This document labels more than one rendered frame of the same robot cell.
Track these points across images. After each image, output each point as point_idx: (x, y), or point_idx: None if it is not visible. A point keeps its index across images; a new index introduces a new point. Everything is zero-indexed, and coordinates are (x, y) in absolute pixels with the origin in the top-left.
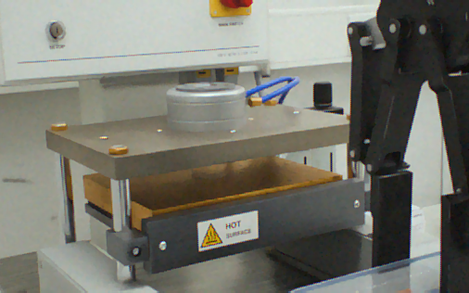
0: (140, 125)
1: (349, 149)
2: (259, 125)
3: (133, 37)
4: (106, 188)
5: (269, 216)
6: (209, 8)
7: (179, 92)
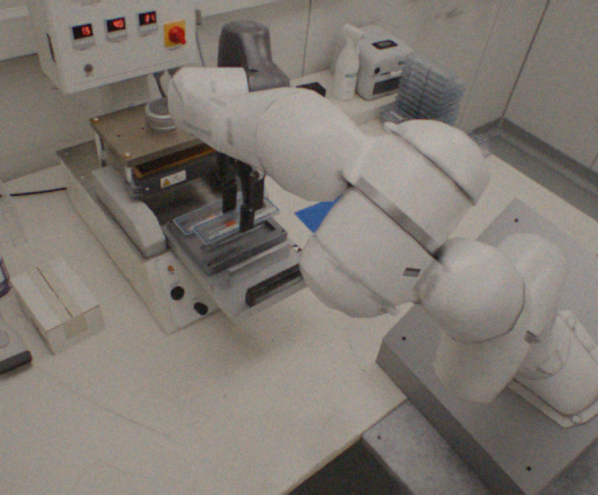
0: (133, 119)
1: (216, 175)
2: None
3: (126, 64)
4: None
5: (190, 171)
6: (163, 43)
7: (150, 113)
